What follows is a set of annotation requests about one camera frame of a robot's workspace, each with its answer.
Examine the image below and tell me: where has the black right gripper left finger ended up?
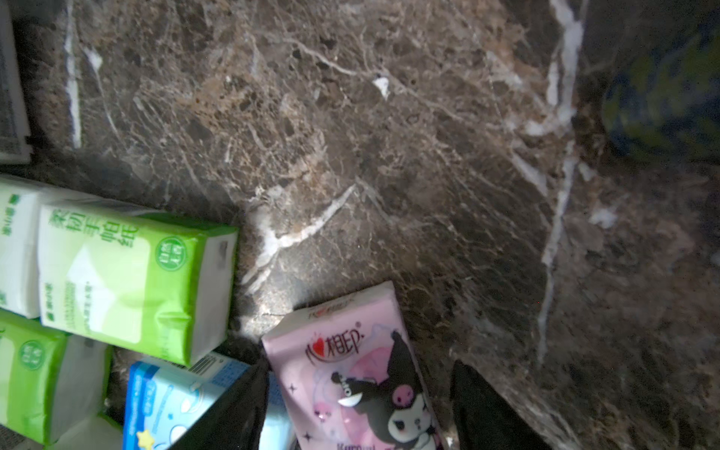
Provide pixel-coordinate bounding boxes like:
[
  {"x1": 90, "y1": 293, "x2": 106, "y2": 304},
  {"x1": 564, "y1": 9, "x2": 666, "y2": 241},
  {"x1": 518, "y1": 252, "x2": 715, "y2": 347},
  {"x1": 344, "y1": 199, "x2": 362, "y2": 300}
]
[{"x1": 170, "y1": 358, "x2": 269, "y2": 450}]

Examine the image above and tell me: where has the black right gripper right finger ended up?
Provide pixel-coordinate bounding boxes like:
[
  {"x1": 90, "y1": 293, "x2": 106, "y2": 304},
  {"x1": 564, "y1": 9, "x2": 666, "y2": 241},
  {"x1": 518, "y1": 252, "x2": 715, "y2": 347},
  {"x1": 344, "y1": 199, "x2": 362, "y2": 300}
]
[{"x1": 451, "y1": 360, "x2": 551, "y2": 450}]

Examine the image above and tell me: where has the blue cartoon tissue pack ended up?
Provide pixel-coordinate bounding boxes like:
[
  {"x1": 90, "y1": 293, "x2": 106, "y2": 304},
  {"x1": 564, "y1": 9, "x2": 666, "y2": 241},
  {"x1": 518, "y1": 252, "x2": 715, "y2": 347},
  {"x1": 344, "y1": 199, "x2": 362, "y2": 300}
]
[{"x1": 123, "y1": 352, "x2": 296, "y2": 449}]

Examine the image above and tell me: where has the pink Kuromi tissue pack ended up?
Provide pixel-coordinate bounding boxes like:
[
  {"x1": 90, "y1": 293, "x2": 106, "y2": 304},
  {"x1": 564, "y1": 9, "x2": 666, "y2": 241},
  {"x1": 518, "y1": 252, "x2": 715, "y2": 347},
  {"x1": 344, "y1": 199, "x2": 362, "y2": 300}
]
[{"x1": 262, "y1": 281, "x2": 446, "y2": 449}]

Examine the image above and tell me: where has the playing card box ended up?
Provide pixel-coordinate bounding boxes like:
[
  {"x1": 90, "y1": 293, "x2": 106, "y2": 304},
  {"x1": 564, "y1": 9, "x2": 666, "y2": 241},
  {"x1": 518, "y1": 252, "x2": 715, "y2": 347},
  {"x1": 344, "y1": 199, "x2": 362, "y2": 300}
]
[{"x1": 0, "y1": 1, "x2": 33, "y2": 165}]

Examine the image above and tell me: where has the teal plastic storage box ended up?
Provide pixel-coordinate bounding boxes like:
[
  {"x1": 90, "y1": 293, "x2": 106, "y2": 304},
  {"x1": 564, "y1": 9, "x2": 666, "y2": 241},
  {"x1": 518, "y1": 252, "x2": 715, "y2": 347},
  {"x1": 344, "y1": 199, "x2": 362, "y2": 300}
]
[{"x1": 601, "y1": 1, "x2": 719, "y2": 164}]

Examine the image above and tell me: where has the green tissue pack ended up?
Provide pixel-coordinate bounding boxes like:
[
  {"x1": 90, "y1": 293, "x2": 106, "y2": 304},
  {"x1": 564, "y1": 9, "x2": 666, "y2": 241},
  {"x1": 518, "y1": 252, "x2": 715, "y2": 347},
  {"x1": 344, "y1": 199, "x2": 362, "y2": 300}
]
[
  {"x1": 1, "y1": 310, "x2": 112, "y2": 446},
  {"x1": 1, "y1": 174, "x2": 97, "y2": 319},
  {"x1": 37, "y1": 199, "x2": 239, "y2": 367}
]

